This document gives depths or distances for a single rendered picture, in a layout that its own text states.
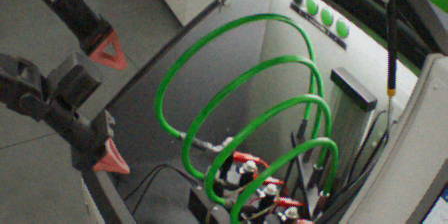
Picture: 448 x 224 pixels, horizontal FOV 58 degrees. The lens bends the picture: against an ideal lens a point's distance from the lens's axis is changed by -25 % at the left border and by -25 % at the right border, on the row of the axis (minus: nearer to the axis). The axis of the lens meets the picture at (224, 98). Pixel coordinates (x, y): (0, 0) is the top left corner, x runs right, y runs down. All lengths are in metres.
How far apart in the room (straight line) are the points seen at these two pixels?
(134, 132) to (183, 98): 0.16
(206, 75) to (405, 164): 0.78
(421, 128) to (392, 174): 0.10
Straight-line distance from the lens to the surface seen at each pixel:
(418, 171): 0.77
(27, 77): 0.71
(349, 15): 1.10
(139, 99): 1.34
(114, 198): 1.21
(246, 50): 1.43
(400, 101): 1.06
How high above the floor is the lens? 1.81
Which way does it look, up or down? 33 degrees down
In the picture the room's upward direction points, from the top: 10 degrees clockwise
